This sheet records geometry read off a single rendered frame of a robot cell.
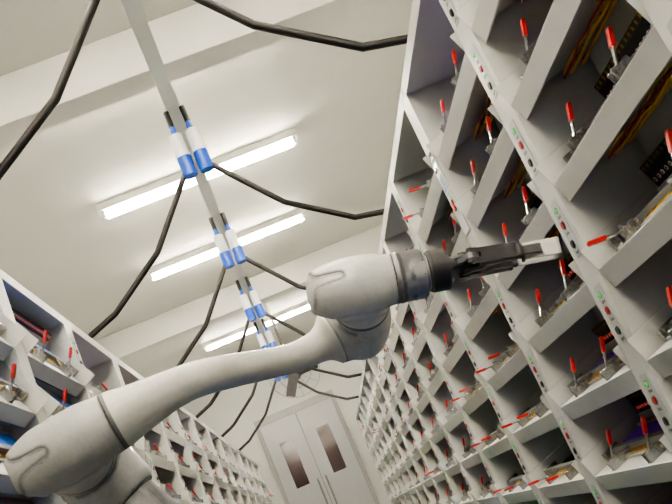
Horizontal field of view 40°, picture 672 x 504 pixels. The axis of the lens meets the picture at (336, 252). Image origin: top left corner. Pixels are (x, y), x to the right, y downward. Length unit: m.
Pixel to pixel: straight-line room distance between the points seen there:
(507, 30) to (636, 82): 0.61
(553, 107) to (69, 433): 1.13
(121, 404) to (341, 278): 0.41
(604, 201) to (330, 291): 0.62
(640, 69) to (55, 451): 1.05
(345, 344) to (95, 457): 0.48
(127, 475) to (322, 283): 0.47
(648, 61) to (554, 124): 0.56
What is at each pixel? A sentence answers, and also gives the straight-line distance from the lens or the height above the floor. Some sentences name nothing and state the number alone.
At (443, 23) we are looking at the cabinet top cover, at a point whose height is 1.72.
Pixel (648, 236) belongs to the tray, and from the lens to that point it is 1.60.
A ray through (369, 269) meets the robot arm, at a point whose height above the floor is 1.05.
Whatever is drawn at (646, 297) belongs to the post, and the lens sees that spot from 1.85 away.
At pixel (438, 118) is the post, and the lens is 2.67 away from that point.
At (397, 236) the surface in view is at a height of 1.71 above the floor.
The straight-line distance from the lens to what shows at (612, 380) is 2.03.
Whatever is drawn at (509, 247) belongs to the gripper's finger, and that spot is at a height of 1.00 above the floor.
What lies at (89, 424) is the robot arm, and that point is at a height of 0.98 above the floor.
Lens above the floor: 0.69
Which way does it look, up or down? 16 degrees up
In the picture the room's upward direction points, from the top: 24 degrees counter-clockwise
